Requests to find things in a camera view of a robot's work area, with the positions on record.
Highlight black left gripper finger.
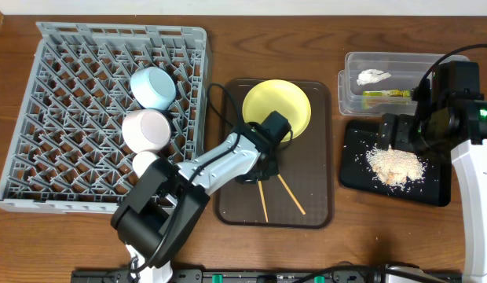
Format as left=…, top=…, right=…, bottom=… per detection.
left=258, top=153, right=279, bottom=179
left=235, top=167, right=262, bottom=185

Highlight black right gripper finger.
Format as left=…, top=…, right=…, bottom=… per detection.
left=376, top=113, right=398, bottom=149
left=396, top=114, right=417, bottom=152

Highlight green snack wrapper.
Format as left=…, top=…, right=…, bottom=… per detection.
left=361, top=90, right=412, bottom=109

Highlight wooden chopstick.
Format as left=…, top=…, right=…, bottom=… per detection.
left=277, top=174, right=306, bottom=215
left=258, top=180, right=269, bottom=223

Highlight rice and nut scraps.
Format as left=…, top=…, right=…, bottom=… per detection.
left=365, top=147, right=427, bottom=190

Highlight yellow plate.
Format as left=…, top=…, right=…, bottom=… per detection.
left=242, top=79, right=312, bottom=139

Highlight white tissue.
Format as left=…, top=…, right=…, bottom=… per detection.
left=356, top=69, right=391, bottom=86

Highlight white cup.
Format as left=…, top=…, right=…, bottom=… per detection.
left=132, top=151, right=159, bottom=178

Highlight pink bowl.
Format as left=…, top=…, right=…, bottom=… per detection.
left=122, top=109, right=171, bottom=153

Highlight light blue bowl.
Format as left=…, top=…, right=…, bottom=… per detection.
left=130, top=67, right=177, bottom=111

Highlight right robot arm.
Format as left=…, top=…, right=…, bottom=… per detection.
left=377, top=61, right=487, bottom=282

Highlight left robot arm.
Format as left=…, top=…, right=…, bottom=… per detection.
left=111, top=111, right=293, bottom=282

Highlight grey dishwasher rack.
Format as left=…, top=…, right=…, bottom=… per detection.
left=0, top=22, right=211, bottom=214

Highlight dark brown serving tray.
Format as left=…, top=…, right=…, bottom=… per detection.
left=213, top=81, right=335, bottom=229

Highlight clear plastic bin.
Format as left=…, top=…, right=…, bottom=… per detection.
left=337, top=51, right=471, bottom=117

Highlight black tray bin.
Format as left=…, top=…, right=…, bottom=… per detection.
left=339, top=119, right=452, bottom=207

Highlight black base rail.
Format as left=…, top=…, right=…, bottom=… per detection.
left=70, top=263, right=463, bottom=283

